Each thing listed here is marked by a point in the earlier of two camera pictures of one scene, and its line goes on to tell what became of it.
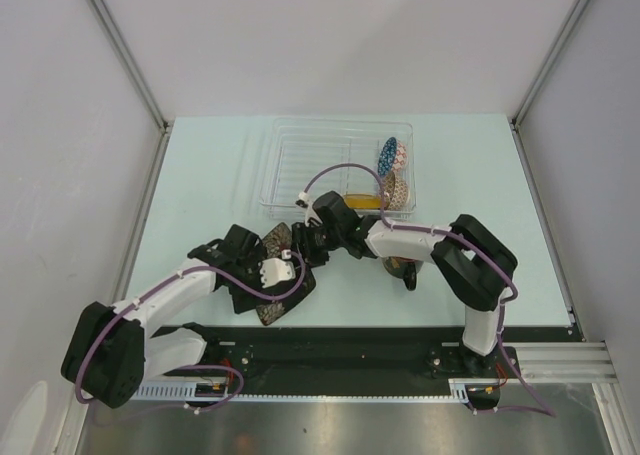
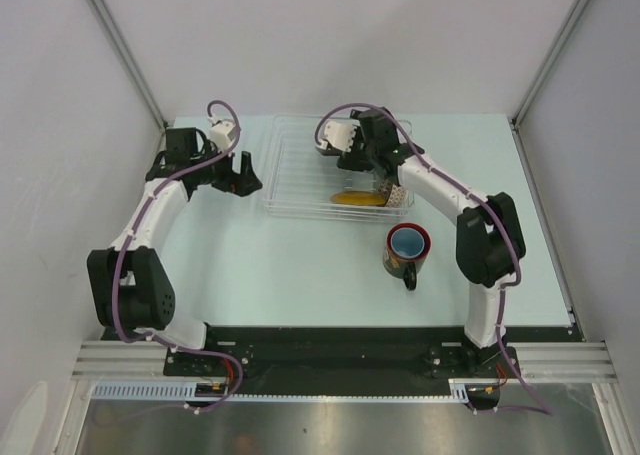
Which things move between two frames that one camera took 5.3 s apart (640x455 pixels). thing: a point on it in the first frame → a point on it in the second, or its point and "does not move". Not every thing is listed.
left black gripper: [243, 300] → [241, 184]
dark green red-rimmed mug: [403, 268] does not move
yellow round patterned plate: [363, 201] does not move
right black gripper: [301, 238] → [352, 160]
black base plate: [361, 355] does not move
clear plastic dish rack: [370, 161] does not move
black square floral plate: [277, 240] → [328, 151]
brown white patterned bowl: [396, 191] does not move
